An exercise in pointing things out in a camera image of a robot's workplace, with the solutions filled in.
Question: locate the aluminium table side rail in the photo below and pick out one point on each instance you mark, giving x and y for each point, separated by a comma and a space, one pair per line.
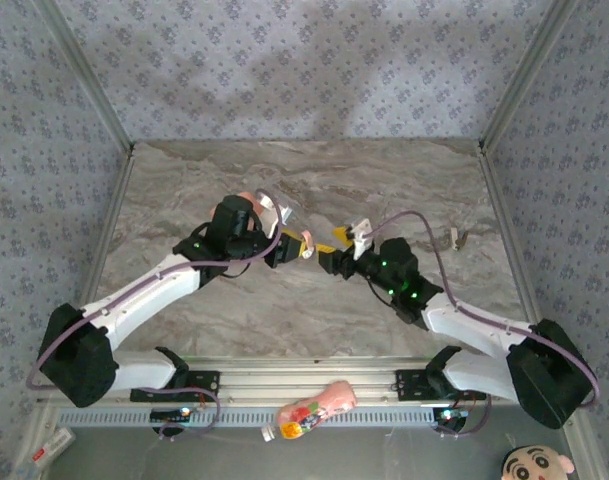
111, 220
504, 220

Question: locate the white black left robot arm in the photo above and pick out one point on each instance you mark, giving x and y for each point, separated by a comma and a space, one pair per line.
149, 295

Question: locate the cartoon face plush doll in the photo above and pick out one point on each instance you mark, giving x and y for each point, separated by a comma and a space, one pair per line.
534, 465

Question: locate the clear packet with red label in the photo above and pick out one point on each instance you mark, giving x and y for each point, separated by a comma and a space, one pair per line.
54, 447

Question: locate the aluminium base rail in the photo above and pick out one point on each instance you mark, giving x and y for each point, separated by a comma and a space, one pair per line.
309, 375

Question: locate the small circuit board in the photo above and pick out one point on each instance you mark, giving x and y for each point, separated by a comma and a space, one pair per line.
171, 414
451, 414

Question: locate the aluminium frame post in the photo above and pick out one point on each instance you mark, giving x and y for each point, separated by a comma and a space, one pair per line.
84, 75
529, 75

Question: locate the small white brown object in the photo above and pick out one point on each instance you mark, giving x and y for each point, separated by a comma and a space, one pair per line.
456, 237

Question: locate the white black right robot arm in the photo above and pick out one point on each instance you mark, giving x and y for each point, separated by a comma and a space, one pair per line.
474, 325

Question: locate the pink printed plastic bottle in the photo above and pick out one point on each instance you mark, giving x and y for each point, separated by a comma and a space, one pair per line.
314, 410

